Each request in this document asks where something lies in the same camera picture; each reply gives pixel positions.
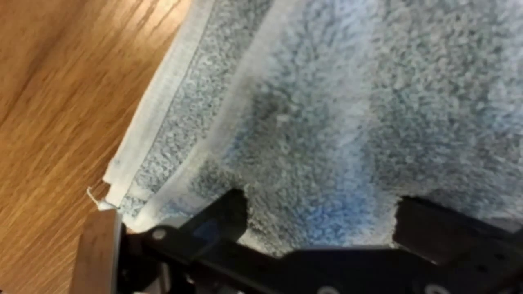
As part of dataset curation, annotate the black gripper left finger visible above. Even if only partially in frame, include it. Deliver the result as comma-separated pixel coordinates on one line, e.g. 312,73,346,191
126,188,251,263

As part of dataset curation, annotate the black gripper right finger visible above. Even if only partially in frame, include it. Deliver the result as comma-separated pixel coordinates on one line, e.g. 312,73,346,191
394,198,518,261

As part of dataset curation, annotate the light blue towel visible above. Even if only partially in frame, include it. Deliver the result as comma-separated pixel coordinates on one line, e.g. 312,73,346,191
104,0,523,255

